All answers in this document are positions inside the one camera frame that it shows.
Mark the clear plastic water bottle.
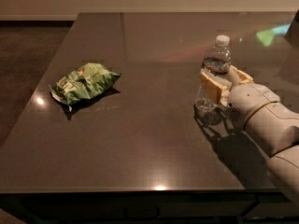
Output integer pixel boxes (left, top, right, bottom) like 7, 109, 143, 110
195, 35, 231, 113

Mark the dark table base frame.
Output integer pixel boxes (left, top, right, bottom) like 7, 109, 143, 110
0, 191, 299, 224

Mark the green chip bag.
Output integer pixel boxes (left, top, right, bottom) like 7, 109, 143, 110
50, 63, 121, 105

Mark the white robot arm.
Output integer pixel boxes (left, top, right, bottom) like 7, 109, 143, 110
200, 66, 299, 205

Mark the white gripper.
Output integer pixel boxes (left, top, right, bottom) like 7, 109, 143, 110
200, 65, 280, 130

